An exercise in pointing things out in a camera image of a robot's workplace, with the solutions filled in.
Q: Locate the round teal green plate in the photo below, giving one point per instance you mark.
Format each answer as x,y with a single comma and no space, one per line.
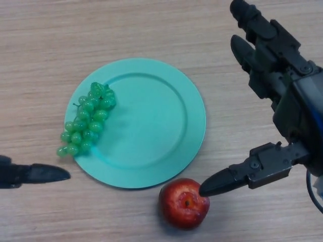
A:
146,126

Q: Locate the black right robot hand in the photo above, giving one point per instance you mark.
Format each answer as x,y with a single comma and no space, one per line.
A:
277,65

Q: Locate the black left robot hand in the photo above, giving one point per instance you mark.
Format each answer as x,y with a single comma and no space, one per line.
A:
25,174

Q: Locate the red apple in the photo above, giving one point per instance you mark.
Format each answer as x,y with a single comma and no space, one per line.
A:
176,211

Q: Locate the green grape bunch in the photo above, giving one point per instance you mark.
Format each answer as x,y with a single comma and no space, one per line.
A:
88,118

